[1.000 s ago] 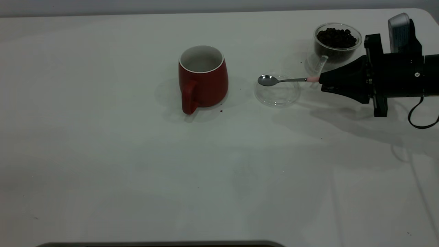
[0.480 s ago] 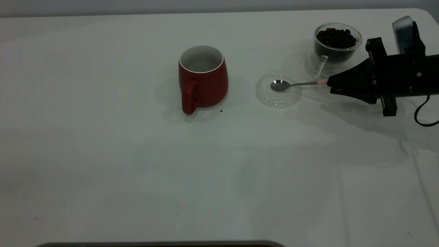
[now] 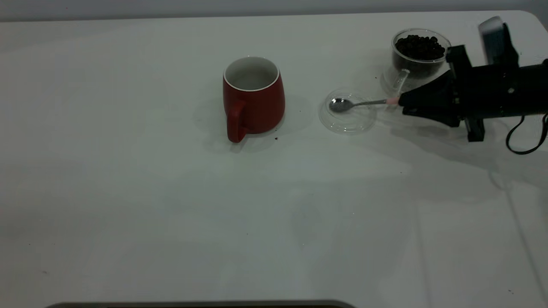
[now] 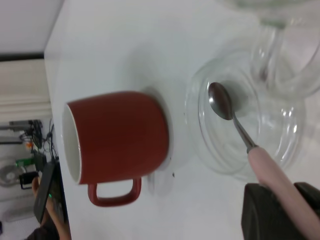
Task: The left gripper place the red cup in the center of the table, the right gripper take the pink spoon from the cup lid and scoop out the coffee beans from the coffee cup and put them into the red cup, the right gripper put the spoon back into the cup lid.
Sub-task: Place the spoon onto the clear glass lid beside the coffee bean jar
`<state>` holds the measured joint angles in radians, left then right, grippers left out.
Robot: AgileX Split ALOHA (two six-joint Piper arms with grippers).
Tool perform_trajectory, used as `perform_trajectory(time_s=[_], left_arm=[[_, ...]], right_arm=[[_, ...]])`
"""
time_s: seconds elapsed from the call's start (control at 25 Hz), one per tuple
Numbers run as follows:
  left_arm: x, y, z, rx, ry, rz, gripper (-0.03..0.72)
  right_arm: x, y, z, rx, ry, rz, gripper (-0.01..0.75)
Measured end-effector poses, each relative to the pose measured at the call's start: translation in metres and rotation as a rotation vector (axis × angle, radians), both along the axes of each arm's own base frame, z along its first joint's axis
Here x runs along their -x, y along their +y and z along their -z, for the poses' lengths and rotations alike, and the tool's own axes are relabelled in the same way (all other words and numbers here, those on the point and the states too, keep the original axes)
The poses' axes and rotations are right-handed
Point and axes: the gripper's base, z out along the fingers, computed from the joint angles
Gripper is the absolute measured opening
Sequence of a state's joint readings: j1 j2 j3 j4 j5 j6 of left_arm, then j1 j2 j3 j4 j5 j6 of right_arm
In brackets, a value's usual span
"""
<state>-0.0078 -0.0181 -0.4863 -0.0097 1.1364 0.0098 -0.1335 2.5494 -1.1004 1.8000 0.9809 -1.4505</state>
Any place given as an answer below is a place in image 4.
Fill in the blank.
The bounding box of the red ceramic mug white inside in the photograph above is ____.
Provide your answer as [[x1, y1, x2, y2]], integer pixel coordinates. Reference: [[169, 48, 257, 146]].
[[61, 91, 175, 207]]

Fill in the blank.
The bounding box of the clear round glass saucer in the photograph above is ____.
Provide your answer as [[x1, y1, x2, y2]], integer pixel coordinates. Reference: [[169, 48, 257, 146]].
[[184, 48, 308, 183]]

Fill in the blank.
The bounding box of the small black box device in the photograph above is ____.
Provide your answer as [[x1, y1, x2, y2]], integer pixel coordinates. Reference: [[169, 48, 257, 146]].
[[19, 171, 40, 190]]

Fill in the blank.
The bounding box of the clear glass cup with handle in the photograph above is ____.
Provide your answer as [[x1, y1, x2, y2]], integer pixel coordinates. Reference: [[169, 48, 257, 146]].
[[217, 0, 320, 99]]

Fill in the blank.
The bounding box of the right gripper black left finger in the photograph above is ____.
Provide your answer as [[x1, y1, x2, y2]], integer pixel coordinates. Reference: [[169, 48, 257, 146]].
[[241, 182, 310, 240]]

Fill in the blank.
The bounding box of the beige panel with dark edge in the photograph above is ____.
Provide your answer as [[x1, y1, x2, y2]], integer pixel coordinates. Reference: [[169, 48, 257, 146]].
[[0, 51, 53, 121]]

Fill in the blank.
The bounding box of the grey shelf board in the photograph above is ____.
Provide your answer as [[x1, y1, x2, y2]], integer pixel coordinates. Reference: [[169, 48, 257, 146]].
[[0, 119, 43, 131]]

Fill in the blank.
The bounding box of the metal spoon with pink handle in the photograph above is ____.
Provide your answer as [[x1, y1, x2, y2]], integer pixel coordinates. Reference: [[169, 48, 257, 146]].
[[207, 81, 320, 240]]

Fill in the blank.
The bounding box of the tangle of black cables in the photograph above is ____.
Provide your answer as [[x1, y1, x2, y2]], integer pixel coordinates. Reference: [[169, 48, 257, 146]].
[[29, 119, 60, 162]]

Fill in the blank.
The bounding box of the green circuit board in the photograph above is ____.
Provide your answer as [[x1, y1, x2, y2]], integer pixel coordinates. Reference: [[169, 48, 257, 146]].
[[15, 157, 36, 167]]

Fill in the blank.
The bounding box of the white round fan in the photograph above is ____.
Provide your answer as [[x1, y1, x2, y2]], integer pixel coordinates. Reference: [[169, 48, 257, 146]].
[[0, 156, 26, 188]]

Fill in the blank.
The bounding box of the black tablet device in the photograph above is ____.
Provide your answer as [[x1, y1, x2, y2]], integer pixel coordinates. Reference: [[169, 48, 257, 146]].
[[33, 161, 69, 224]]

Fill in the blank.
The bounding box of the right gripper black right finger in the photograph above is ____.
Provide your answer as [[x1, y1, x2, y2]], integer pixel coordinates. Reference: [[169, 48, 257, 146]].
[[293, 181, 320, 215]]

